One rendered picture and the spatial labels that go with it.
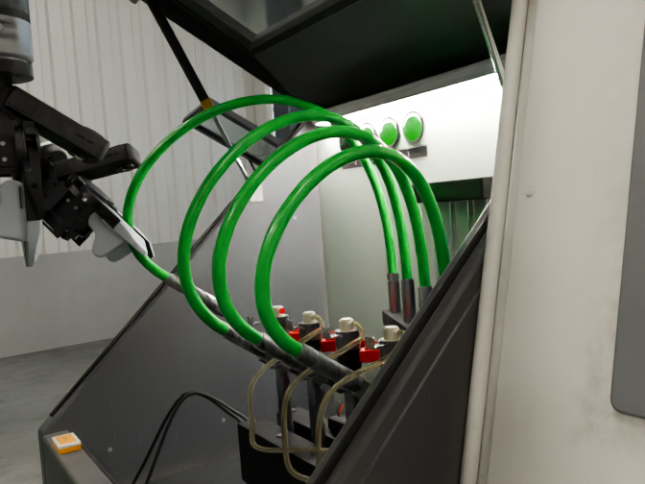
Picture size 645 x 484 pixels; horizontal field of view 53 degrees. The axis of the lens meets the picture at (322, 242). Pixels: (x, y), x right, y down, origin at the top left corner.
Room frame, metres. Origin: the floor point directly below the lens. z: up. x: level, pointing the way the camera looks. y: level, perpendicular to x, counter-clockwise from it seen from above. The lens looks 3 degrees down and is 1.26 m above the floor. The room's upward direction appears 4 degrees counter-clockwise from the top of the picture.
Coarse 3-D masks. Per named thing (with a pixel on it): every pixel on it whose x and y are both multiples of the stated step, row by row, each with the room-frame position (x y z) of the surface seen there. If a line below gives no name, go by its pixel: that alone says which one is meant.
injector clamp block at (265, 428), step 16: (304, 416) 0.88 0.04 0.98; (240, 432) 0.86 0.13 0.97; (256, 432) 0.82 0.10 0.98; (272, 432) 0.82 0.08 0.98; (288, 432) 0.82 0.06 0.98; (304, 432) 0.84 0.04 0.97; (336, 432) 0.80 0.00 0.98; (240, 448) 0.87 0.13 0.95; (256, 464) 0.83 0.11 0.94; (272, 464) 0.79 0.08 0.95; (304, 464) 0.72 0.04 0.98; (256, 480) 0.83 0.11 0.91; (272, 480) 0.79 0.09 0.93; (288, 480) 0.76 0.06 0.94
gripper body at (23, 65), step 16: (0, 64) 0.66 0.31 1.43; (16, 64) 0.67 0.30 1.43; (0, 80) 0.67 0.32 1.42; (16, 80) 0.70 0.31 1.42; (32, 80) 0.71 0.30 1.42; (0, 96) 0.67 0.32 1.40; (0, 112) 0.67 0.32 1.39; (0, 128) 0.65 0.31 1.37; (16, 128) 0.67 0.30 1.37; (32, 128) 0.67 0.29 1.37; (0, 144) 0.66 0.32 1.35; (16, 144) 0.66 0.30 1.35; (0, 160) 0.66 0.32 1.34; (16, 160) 0.66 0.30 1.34; (0, 176) 0.70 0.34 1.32; (16, 176) 0.70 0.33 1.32
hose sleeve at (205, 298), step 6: (168, 276) 0.90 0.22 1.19; (174, 276) 0.90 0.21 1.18; (168, 282) 0.90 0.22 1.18; (174, 282) 0.90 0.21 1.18; (174, 288) 0.90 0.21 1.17; (180, 288) 0.90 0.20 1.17; (198, 288) 0.91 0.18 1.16; (198, 294) 0.90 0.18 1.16; (204, 294) 0.91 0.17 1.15; (204, 300) 0.91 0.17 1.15; (210, 300) 0.91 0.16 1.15; (210, 306) 0.91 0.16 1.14; (216, 306) 0.91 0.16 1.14
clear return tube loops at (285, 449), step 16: (320, 320) 0.76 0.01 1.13; (304, 336) 0.74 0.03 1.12; (336, 352) 0.66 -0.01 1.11; (368, 368) 0.60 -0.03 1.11; (336, 384) 0.58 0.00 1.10; (288, 400) 0.63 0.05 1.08; (320, 416) 0.57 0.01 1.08; (320, 432) 0.57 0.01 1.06; (256, 448) 0.68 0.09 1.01; (272, 448) 0.68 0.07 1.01; (288, 448) 0.62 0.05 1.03; (304, 448) 0.68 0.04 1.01; (320, 448) 0.56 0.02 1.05; (288, 464) 0.62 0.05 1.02; (304, 480) 0.61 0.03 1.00
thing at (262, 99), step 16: (256, 96) 0.93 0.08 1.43; (272, 96) 0.93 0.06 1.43; (288, 96) 0.93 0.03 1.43; (208, 112) 0.91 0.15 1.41; (224, 112) 0.92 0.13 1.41; (176, 128) 0.91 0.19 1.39; (192, 128) 0.91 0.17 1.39; (160, 144) 0.90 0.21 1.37; (352, 144) 0.95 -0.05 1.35; (144, 160) 0.90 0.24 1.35; (368, 160) 0.95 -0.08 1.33; (144, 176) 0.90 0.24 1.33; (368, 176) 0.96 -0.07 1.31; (128, 192) 0.89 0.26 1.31; (128, 208) 0.89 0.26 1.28; (384, 208) 0.96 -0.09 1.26; (128, 224) 0.89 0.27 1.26; (384, 224) 0.96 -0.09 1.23; (144, 256) 0.89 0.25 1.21; (160, 272) 0.90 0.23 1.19
